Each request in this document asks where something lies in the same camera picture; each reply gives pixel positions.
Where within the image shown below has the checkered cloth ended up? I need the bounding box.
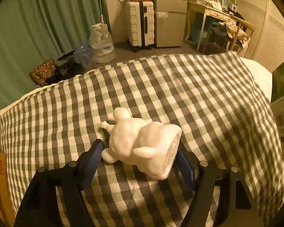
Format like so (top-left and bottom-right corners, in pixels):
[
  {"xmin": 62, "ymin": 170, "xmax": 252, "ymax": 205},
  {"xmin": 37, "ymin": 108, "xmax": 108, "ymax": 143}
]
[{"xmin": 0, "ymin": 53, "xmax": 284, "ymax": 225}]

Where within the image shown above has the white plaster figurine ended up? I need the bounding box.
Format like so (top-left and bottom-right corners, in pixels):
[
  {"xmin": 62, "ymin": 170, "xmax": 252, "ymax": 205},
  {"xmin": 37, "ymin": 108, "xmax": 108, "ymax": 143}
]
[{"xmin": 101, "ymin": 107, "xmax": 182, "ymax": 180}]

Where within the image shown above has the white suitcase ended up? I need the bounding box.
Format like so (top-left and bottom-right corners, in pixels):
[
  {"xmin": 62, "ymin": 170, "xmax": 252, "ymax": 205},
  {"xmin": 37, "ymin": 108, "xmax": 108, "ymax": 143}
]
[{"xmin": 124, "ymin": 1, "xmax": 155, "ymax": 52}]

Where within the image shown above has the cardboard box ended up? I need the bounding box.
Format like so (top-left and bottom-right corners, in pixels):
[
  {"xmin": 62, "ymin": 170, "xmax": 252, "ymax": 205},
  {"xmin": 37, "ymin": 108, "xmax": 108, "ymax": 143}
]
[{"xmin": 0, "ymin": 148, "xmax": 16, "ymax": 226}]

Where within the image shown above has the small blue water bottle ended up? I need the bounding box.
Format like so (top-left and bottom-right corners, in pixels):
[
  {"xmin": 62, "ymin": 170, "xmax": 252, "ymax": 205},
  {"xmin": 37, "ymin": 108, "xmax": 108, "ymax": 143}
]
[{"xmin": 74, "ymin": 41, "xmax": 96, "ymax": 68}]

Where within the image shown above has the wooden chair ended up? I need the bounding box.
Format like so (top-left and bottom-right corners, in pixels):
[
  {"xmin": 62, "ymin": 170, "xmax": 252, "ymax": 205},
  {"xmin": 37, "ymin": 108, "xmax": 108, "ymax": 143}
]
[{"xmin": 203, "ymin": 14, "xmax": 256, "ymax": 55}]

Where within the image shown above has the patterned brown bag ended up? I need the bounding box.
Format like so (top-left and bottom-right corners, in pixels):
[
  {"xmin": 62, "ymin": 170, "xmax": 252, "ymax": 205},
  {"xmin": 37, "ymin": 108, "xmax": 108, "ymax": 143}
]
[{"xmin": 30, "ymin": 58, "xmax": 57, "ymax": 87}]

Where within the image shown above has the white dressing table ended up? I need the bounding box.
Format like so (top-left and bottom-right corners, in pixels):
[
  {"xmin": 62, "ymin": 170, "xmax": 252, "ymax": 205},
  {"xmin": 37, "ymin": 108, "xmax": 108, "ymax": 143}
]
[{"xmin": 184, "ymin": 1, "xmax": 236, "ymax": 51}]

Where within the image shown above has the large water bottle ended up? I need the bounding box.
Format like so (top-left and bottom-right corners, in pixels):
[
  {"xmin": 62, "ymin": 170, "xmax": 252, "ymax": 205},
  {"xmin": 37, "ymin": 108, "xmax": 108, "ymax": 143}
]
[{"xmin": 89, "ymin": 23, "xmax": 115, "ymax": 64}]

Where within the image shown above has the grey mini fridge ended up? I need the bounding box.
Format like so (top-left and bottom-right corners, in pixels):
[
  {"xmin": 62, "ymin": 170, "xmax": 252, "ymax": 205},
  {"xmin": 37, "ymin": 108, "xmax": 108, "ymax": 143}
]
[{"xmin": 153, "ymin": 0, "xmax": 188, "ymax": 48}]

